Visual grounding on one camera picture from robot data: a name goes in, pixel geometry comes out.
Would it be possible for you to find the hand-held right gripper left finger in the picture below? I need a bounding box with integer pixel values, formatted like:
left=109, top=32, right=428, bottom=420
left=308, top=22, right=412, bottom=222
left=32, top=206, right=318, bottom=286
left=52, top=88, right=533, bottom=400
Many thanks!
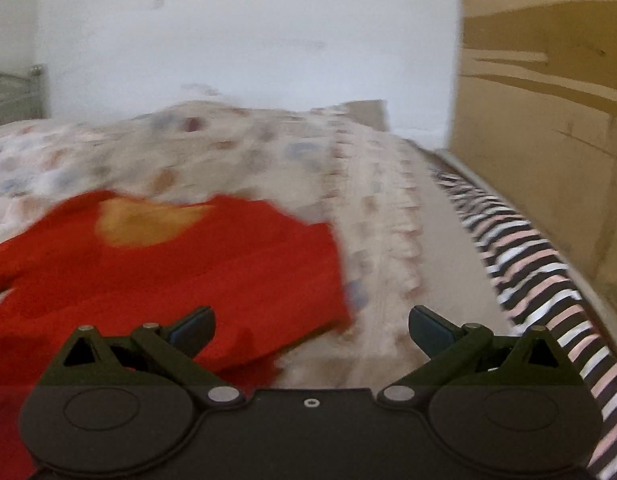
left=61, top=306, right=243, bottom=409

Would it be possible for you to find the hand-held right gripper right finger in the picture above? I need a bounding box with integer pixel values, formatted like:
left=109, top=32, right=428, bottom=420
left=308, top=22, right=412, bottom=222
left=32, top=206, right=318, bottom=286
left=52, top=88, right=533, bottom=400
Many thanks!
left=380, top=305, right=565, bottom=407

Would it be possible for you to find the red small sweater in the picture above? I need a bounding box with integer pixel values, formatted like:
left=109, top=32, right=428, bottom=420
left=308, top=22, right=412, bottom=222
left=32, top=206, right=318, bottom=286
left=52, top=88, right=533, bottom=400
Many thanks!
left=0, top=190, right=352, bottom=480

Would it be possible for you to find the black white striped bed sheet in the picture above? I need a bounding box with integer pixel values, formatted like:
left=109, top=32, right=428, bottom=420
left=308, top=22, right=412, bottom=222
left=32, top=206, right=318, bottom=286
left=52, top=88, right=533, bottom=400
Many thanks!
left=431, top=165, right=617, bottom=480

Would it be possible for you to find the spotted fleece blanket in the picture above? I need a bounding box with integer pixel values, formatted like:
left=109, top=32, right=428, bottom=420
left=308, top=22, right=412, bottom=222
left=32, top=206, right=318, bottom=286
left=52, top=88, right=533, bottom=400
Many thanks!
left=0, top=100, right=520, bottom=392

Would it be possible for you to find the wooden wardrobe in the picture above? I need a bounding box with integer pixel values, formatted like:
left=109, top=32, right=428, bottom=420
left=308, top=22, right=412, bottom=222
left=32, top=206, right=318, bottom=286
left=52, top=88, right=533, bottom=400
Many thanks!
left=447, top=0, right=617, bottom=311

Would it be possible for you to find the grey metal bed frame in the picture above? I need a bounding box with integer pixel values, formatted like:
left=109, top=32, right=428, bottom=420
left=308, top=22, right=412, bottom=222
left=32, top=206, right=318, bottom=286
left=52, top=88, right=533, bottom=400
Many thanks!
left=0, top=63, right=49, bottom=127

